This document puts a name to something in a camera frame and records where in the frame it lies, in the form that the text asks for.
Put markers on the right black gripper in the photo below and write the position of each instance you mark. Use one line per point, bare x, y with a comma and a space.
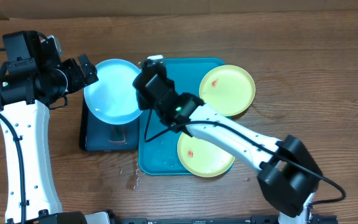
148, 74

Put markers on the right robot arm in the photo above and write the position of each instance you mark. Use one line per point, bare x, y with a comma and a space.
286, 172

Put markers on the near yellow-green plate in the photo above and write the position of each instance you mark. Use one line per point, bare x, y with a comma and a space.
202, 158

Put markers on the light blue plate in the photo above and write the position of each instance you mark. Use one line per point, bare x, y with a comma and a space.
112, 99

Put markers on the far yellow-green plate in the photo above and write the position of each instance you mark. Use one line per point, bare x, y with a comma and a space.
229, 89

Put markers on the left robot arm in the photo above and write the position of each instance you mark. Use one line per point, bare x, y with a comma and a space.
32, 196

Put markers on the green brown sponge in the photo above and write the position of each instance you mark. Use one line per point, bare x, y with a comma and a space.
118, 135

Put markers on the teal plastic tray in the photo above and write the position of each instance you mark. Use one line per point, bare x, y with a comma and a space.
160, 157

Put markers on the yellow-green plate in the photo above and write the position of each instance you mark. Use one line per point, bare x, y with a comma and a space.
202, 158
229, 89

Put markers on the black water tray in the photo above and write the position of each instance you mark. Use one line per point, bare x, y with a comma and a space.
94, 134

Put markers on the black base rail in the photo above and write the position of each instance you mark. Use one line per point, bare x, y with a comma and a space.
256, 219

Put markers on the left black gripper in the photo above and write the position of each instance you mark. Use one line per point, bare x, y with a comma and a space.
71, 66

